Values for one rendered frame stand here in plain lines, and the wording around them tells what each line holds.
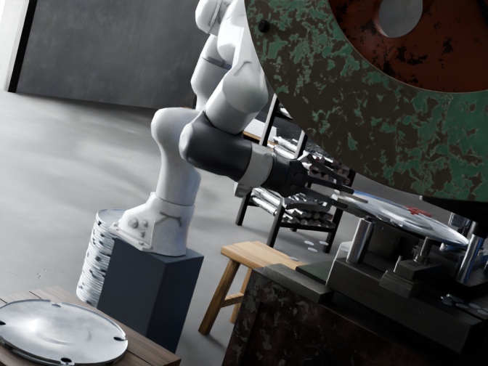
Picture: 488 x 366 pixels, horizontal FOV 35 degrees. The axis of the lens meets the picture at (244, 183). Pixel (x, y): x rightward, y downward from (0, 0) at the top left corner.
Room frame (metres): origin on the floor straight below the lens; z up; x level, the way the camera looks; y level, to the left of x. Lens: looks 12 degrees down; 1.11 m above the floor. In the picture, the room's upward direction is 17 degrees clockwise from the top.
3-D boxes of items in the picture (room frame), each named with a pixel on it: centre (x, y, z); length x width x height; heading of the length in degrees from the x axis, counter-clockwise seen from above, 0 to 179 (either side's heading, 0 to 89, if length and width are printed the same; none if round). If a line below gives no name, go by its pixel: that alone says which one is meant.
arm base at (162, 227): (2.08, 0.20, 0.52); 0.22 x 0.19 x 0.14; 62
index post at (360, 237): (1.54, -0.26, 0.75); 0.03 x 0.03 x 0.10; 56
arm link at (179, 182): (2.03, 0.19, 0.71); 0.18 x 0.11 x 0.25; 137
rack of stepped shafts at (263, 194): (4.26, -0.29, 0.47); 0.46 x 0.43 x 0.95; 36
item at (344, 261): (1.62, -0.46, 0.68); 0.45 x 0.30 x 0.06; 146
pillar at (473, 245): (1.52, -0.47, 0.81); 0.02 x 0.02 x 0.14
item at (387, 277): (1.48, -0.37, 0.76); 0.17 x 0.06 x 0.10; 146
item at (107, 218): (2.70, 0.32, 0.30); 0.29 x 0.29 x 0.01
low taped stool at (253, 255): (2.67, -0.20, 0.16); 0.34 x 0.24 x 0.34; 60
